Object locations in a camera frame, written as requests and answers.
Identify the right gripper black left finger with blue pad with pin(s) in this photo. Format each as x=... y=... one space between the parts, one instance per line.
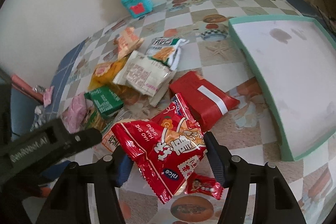
x=68 y=199

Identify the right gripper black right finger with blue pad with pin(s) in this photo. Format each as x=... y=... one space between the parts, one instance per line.
x=274 y=201

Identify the small red milk candy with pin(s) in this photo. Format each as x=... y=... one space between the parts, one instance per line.
x=197 y=183

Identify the cream bread roll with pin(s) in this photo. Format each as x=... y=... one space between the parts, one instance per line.
x=136 y=181

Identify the large red snack bag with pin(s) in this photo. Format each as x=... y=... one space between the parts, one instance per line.
x=166 y=148

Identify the orange white snack packet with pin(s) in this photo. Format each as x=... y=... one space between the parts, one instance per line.
x=127 y=42

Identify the white green cracker packet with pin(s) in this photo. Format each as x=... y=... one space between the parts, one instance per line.
x=166 y=51

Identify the pink wrapped snack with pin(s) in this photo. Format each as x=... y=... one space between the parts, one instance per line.
x=73 y=116

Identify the small pink candy wrapper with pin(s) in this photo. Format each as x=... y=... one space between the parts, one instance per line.
x=47 y=96

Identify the clear green biscuit packet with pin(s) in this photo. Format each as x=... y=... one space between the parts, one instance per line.
x=93 y=119

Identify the green snack packet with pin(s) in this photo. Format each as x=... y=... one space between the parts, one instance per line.
x=106 y=102

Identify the red wrapped tissue pack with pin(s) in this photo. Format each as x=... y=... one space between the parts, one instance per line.
x=206 y=102

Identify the yellow orange snack bag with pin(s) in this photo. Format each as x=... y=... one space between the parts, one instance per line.
x=104 y=73

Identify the white printed snack packet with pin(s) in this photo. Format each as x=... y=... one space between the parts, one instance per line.
x=145 y=75

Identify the teal cardboard box tray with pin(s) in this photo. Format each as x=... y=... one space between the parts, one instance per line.
x=293 y=59

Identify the teal toy box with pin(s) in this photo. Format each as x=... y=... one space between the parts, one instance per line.
x=138 y=8

